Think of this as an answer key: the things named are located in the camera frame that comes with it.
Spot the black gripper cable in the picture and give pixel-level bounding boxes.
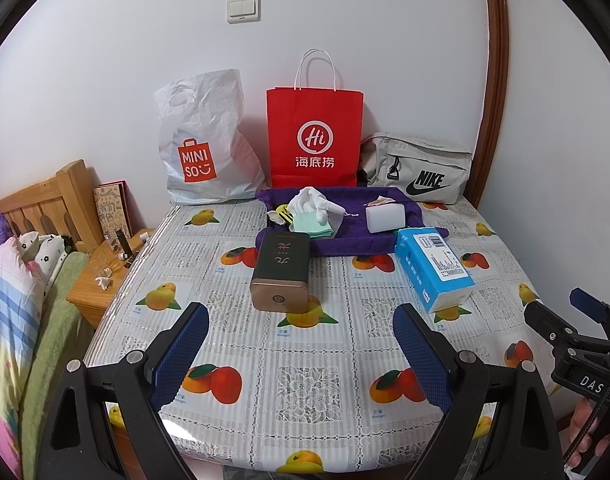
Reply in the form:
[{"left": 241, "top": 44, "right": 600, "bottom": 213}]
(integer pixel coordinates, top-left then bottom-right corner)
[{"left": 562, "top": 355, "right": 610, "bottom": 466}]

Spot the white plastic shopping bag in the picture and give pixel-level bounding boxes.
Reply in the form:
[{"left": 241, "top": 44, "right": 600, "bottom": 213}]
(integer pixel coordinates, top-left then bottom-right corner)
[{"left": 153, "top": 69, "right": 266, "bottom": 206}]

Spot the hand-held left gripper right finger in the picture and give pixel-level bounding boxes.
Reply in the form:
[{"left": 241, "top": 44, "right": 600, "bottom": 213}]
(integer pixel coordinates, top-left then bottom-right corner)
[{"left": 393, "top": 303, "right": 560, "bottom": 480}]

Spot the colourful striped blanket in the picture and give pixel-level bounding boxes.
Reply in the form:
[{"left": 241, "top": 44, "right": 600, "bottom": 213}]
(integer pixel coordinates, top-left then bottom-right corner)
[{"left": 0, "top": 237, "right": 48, "bottom": 480}]

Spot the light green cloth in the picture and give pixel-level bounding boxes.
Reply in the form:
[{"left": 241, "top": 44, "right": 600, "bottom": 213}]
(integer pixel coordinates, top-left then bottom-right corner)
[{"left": 289, "top": 214, "right": 336, "bottom": 240}]

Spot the wooden bed headboard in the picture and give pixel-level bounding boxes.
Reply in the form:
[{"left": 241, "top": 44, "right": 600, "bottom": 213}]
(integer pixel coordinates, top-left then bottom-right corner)
[{"left": 0, "top": 159, "right": 103, "bottom": 256}]

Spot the fruit print tablecloth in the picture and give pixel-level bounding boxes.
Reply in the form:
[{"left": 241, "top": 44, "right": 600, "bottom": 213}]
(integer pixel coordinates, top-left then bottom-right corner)
[{"left": 82, "top": 195, "right": 566, "bottom": 480}]

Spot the blue tissue pack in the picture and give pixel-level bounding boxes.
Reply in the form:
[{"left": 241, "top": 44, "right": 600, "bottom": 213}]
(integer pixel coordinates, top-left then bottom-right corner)
[{"left": 395, "top": 227, "right": 476, "bottom": 313}]

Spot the yellow and black cloth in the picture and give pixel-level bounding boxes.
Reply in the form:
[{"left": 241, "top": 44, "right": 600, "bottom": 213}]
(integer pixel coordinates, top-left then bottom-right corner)
[{"left": 267, "top": 204, "right": 298, "bottom": 231}]

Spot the white spotted pillow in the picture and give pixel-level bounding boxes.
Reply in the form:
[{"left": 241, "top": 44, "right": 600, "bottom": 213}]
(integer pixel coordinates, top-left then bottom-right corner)
[{"left": 18, "top": 231, "right": 71, "bottom": 301}]

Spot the person's right hand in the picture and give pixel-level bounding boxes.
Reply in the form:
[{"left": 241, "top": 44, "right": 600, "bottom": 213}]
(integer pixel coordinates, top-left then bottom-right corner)
[{"left": 567, "top": 397, "right": 608, "bottom": 468}]

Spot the red paper bag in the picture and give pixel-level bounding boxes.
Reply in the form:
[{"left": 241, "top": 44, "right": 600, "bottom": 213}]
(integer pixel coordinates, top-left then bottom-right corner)
[{"left": 266, "top": 49, "right": 364, "bottom": 190}]

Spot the wooden nightstand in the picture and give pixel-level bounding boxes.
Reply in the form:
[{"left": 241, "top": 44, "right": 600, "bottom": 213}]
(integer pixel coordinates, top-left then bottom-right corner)
[{"left": 65, "top": 228, "right": 156, "bottom": 331}]

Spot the white wall light switch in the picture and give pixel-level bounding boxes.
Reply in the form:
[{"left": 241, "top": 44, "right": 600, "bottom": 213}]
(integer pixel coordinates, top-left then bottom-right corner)
[{"left": 226, "top": 0, "right": 262, "bottom": 24}]

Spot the small black device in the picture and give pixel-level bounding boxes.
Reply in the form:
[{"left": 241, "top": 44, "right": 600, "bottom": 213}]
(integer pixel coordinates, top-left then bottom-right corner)
[{"left": 114, "top": 228, "right": 136, "bottom": 261}]

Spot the dark green tin box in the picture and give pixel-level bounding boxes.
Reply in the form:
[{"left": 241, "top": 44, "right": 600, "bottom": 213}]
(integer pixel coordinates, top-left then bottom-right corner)
[{"left": 250, "top": 231, "right": 311, "bottom": 311}]

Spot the grey waist bag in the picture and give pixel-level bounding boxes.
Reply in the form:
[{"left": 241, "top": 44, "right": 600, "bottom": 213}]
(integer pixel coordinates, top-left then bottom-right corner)
[{"left": 360, "top": 132, "right": 473, "bottom": 205}]

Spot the green bed sheet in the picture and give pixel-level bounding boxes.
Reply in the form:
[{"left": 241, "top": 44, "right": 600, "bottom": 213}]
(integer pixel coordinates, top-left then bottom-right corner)
[{"left": 20, "top": 252, "right": 96, "bottom": 441}]

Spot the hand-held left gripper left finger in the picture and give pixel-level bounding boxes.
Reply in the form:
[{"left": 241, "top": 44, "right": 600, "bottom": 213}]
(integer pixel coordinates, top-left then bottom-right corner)
[{"left": 35, "top": 302, "right": 209, "bottom": 480}]

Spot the brown wooden door frame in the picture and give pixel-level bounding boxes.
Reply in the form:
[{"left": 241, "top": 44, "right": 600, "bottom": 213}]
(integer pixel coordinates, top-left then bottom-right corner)
[{"left": 465, "top": 0, "right": 510, "bottom": 211}]

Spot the clear glass cup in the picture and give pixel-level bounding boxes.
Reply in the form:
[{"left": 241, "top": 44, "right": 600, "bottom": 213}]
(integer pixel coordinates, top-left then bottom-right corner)
[{"left": 90, "top": 242, "right": 117, "bottom": 278}]

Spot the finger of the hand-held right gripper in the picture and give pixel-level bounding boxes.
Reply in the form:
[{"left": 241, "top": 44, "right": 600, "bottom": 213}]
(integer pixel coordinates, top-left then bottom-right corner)
[
  {"left": 569, "top": 287, "right": 610, "bottom": 343},
  {"left": 524, "top": 300, "right": 586, "bottom": 361}
]

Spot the white sponge block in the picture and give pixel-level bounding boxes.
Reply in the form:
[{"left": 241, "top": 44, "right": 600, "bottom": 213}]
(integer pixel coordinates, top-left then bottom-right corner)
[{"left": 366, "top": 203, "right": 407, "bottom": 235}]

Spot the brown illustrated notebook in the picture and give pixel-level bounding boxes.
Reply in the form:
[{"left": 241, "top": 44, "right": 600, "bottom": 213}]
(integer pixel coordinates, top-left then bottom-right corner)
[{"left": 94, "top": 181, "right": 134, "bottom": 241}]

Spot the white mesh drawstring bag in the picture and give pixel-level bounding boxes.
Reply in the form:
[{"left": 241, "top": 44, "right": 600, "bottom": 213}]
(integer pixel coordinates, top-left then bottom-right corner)
[{"left": 289, "top": 186, "right": 361, "bottom": 231}]

